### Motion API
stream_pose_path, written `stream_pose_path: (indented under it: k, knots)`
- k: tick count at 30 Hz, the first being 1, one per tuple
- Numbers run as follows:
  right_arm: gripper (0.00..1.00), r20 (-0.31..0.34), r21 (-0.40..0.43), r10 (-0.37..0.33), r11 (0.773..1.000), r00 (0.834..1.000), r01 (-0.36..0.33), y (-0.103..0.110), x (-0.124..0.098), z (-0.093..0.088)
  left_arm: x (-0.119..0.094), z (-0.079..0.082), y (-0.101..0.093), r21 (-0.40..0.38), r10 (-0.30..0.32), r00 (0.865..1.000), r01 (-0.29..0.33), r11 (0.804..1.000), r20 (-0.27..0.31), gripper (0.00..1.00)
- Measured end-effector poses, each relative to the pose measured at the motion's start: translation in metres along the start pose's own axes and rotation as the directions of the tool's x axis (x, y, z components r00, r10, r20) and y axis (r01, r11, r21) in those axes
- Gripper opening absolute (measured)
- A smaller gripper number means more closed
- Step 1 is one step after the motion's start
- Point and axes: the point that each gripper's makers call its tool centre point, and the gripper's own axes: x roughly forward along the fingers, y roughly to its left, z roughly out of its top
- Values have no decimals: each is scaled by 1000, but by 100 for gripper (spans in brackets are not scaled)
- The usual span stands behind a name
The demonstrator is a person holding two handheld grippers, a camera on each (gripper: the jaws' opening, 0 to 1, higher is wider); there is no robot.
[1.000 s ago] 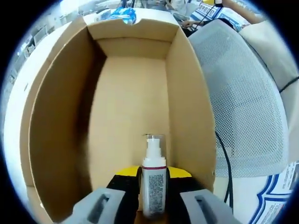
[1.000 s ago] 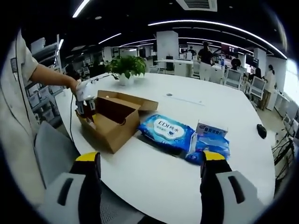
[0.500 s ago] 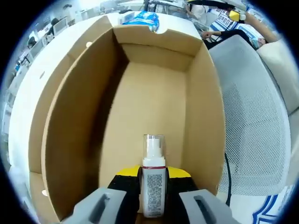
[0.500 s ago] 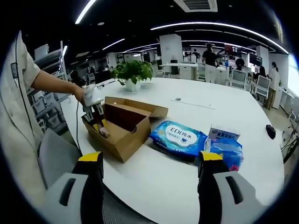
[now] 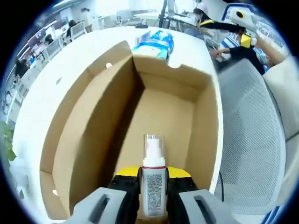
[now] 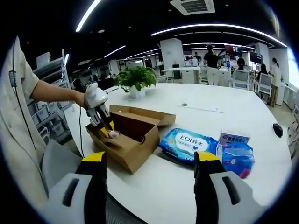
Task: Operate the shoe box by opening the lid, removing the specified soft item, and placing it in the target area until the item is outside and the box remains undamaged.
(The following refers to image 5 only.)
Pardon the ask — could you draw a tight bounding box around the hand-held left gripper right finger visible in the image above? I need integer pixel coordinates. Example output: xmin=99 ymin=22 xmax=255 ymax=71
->
xmin=164 ymin=166 xmax=236 ymax=224

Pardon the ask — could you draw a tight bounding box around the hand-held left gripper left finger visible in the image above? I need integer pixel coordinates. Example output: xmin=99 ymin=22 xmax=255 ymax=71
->
xmin=69 ymin=166 xmax=143 ymax=224

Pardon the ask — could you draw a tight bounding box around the white pump spray bottle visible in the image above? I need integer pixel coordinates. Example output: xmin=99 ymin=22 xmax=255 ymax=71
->
xmin=139 ymin=134 xmax=169 ymax=220

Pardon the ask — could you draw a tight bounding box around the blue soft wipes packet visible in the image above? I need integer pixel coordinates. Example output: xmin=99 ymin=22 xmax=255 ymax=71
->
xmin=132 ymin=29 xmax=176 ymax=62

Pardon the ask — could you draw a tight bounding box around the brown cardboard shoe box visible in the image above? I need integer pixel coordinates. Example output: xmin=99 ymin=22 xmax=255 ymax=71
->
xmin=38 ymin=40 xmax=221 ymax=221

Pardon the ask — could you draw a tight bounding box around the person's white shirt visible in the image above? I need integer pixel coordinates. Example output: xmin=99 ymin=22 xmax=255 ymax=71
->
xmin=261 ymin=55 xmax=299 ymax=140

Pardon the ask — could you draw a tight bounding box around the grey mesh office chair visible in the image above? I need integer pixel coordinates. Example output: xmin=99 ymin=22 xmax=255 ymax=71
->
xmin=216 ymin=57 xmax=287 ymax=217

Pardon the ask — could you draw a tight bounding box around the potted green plant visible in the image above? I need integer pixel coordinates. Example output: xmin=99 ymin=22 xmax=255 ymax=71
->
xmin=0 ymin=121 xmax=17 ymax=162

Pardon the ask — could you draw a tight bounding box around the white office chair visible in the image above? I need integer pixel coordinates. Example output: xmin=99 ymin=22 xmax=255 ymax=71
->
xmin=45 ymin=38 xmax=62 ymax=59
xmin=69 ymin=22 xmax=86 ymax=41

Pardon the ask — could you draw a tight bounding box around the blue white wall poster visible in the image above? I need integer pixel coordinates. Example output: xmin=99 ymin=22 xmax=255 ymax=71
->
xmin=256 ymin=17 xmax=285 ymax=50

